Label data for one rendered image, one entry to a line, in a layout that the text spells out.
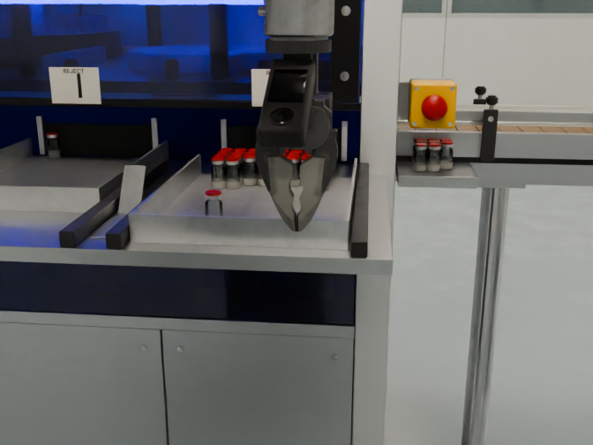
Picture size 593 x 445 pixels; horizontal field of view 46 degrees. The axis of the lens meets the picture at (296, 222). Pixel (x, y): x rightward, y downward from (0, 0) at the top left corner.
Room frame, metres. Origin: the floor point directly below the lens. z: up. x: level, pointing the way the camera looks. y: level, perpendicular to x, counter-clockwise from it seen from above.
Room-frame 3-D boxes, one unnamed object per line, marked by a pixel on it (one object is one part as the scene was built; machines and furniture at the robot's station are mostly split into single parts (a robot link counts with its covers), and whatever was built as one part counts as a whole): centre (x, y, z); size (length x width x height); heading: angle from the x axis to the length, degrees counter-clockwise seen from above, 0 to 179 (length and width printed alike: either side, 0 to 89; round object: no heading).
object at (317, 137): (0.79, 0.00, 1.06); 0.09 x 0.08 x 0.12; 174
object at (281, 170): (0.79, 0.01, 0.95); 0.06 x 0.03 x 0.09; 174
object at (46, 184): (1.10, 0.38, 0.90); 0.34 x 0.26 x 0.04; 174
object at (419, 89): (1.16, -0.22, 1.00); 0.08 x 0.07 x 0.07; 174
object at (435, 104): (1.11, -0.22, 0.99); 0.04 x 0.04 x 0.04; 84
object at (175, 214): (0.95, 0.05, 0.90); 0.34 x 0.26 x 0.04; 174
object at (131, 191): (0.88, 0.23, 0.91); 0.14 x 0.03 x 0.06; 174
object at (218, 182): (1.05, 0.12, 0.90); 0.02 x 0.02 x 0.05
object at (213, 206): (0.85, 0.10, 0.90); 0.02 x 0.02 x 0.04
